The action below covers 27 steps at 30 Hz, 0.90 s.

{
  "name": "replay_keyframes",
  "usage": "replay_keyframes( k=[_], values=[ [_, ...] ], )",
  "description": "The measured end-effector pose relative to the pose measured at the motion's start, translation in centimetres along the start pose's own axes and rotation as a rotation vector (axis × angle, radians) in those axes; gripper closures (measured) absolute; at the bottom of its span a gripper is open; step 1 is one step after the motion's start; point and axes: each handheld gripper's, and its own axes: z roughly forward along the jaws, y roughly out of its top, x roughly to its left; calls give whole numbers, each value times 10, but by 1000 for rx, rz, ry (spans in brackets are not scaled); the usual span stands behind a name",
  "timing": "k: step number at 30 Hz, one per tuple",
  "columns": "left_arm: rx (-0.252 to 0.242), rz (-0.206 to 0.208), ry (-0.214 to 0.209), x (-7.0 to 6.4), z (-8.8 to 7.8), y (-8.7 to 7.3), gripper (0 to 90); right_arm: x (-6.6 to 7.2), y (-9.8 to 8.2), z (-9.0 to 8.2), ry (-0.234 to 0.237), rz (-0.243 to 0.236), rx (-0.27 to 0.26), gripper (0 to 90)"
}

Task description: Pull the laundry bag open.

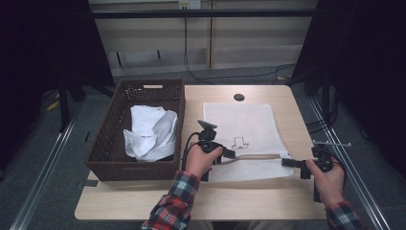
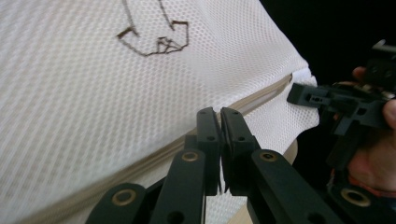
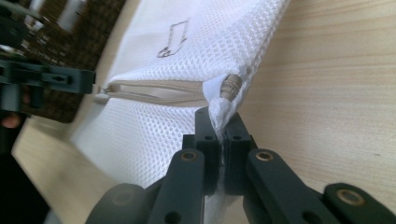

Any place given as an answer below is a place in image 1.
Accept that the white wall socket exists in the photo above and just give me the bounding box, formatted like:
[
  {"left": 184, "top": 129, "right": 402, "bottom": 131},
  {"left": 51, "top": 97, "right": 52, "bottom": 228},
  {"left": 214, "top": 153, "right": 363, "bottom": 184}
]
[{"left": 178, "top": 0, "right": 202, "bottom": 10}]

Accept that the white shirt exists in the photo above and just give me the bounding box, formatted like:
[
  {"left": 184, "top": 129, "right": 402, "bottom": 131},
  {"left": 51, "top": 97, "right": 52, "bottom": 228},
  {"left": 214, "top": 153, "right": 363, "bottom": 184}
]
[{"left": 123, "top": 104, "right": 179, "bottom": 162}]

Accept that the black horizontal bar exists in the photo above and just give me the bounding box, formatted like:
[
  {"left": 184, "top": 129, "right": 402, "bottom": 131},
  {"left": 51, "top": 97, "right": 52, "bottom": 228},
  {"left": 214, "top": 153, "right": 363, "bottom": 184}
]
[{"left": 90, "top": 9, "right": 317, "bottom": 19}]

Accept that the black curtain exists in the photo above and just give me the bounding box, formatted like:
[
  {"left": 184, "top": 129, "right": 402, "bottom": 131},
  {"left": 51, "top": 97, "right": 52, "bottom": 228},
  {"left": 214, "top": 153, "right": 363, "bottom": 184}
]
[
  {"left": 0, "top": 0, "right": 115, "bottom": 180},
  {"left": 285, "top": 0, "right": 406, "bottom": 180}
]

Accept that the person's left hand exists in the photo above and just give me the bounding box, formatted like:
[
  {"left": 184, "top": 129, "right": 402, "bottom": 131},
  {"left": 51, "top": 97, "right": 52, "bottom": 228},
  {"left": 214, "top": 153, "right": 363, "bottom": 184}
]
[{"left": 184, "top": 143, "right": 224, "bottom": 180}]

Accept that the brown woven basket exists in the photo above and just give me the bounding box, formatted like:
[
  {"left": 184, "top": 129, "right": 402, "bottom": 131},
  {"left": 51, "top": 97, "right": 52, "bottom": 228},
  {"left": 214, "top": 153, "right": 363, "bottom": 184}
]
[{"left": 85, "top": 79, "right": 187, "bottom": 182}]

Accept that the white mesh laundry bag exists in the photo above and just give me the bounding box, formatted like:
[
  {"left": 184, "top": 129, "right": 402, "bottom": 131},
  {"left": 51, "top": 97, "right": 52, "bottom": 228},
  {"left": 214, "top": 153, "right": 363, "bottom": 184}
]
[{"left": 202, "top": 102, "right": 295, "bottom": 183}]

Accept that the person's right hand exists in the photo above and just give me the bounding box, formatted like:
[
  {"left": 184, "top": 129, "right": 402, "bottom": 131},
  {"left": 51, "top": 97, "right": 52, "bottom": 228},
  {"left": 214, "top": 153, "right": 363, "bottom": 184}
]
[{"left": 305, "top": 158, "right": 347, "bottom": 208}]

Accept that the black metal stand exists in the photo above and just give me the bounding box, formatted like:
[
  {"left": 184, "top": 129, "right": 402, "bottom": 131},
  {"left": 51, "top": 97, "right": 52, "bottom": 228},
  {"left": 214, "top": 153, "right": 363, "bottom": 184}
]
[
  {"left": 56, "top": 71, "right": 116, "bottom": 133},
  {"left": 320, "top": 68, "right": 331, "bottom": 127}
]

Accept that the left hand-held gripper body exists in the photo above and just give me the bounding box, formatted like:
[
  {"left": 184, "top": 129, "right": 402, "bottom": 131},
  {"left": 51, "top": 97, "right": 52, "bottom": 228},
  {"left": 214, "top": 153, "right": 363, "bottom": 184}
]
[{"left": 195, "top": 119, "right": 224, "bottom": 182}]

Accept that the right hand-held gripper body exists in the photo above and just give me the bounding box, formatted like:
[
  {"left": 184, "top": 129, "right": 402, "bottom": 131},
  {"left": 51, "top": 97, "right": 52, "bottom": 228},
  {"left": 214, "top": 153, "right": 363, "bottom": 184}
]
[{"left": 300, "top": 139, "right": 352, "bottom": 204}]

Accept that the bundle of black floor cables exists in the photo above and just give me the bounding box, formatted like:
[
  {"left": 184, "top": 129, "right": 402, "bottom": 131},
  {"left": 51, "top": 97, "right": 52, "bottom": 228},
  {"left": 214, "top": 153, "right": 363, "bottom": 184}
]
[{"left": 304, "top": 94, "right": 339, "bottom": 135}]

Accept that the grey tape piece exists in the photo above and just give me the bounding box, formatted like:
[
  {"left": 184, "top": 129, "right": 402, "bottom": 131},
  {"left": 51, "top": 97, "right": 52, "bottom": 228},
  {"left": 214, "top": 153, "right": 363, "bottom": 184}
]
[{"left": 76, "top": 179, "right": 100, "bottom": 190}]

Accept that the metal floor rail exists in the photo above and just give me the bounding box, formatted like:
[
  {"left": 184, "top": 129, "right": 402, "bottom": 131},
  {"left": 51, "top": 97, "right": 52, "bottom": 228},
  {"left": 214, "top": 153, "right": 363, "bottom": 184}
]
[
  {"left": 9, "top": 104, "right": 82, "bottom": 230},
  {"left": 307, "top": 99, "right": 392, "bottom": 230}
]

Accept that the beige wooden cabinet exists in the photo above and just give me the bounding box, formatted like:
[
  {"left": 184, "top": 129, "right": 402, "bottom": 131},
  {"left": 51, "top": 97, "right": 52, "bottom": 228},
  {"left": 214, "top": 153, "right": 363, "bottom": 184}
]
[{"left": 88, "top": 0, "right": 320, "bottom": 79}]

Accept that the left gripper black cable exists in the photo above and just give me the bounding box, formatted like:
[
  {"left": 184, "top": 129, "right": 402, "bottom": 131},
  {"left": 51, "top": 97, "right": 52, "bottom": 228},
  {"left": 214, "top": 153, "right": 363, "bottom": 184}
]
[{"left": 180, "top": 131, "right": 200, "bottom": 171}]

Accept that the black wall cable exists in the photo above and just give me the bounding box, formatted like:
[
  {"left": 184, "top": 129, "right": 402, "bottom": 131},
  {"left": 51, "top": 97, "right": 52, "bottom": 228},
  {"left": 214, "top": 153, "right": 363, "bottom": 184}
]
[{"left": 183, "top": 16, "right": 297, "bottom": 85}]

